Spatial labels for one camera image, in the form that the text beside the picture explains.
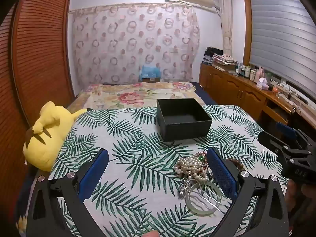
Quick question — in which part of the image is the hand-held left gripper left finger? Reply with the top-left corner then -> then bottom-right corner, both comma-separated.
26,149 -> 109,237

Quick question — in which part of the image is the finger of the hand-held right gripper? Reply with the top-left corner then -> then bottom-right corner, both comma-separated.
276,122 -> 316,149
258,130 -> 300,154

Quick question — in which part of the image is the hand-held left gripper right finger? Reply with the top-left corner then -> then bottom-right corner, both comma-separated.
206,147 -> 289,237

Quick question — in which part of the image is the brown bead bracelet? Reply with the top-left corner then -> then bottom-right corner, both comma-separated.
226,159 -> 245,172

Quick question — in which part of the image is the silver hair comb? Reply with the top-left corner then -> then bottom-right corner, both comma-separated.
189,178 -> 224,213

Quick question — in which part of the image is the white pearl necklace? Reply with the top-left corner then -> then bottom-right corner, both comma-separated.
174,156 -> 210,185

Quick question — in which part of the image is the silver crystal chain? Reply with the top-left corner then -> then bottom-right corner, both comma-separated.
178,178 -> 195,199

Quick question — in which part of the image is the pale jade bangle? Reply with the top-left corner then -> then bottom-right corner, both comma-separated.
184,180 -> 223,215

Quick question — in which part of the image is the black jewelry box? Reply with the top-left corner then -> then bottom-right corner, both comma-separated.
156,98 -> 213,142

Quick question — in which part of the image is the person's right hand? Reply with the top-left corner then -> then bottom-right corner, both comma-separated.
286,180 -> 316,228

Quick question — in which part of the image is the leaf print blanket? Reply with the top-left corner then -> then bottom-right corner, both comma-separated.
48,105 -> 289,237

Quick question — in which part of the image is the pink tissue box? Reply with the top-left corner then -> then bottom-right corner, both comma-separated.
256,77 -> 269,90

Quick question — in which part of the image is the yellow plush toy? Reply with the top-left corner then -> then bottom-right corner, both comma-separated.
23,101 -> 87,172

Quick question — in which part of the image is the wooden cabinet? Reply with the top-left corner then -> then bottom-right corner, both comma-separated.
199,63 -> 299,126

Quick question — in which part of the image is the row of cosmetic bottles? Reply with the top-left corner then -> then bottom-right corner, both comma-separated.
236,63 -> 266,82

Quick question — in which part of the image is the navy bed sheet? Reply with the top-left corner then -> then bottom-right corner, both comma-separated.
193,81 -> 218,106

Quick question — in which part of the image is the floral bedspread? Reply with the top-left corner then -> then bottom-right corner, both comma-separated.
67,82 -> 208,110

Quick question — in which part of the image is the stack of folded clothes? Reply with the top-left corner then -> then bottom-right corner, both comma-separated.
202,46 -> 239,72

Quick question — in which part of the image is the grey window blind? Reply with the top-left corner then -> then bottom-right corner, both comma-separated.
248,0 -> 316,95

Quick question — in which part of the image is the blue plush toy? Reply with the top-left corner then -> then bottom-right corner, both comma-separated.
139,64 -> 161,82

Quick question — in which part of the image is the cream window curtain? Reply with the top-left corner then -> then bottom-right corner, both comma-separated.
217,0 -> 234,56

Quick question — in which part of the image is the wooden louvre wardrobe door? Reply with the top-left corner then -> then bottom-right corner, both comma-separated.
0,0 -> 74,203

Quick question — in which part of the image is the tangle of charger cables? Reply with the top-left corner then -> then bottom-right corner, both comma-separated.
272,79 -> 305,112

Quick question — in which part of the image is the ring pattern sheer curtain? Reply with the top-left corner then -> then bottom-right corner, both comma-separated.
69,2 -> 200,87

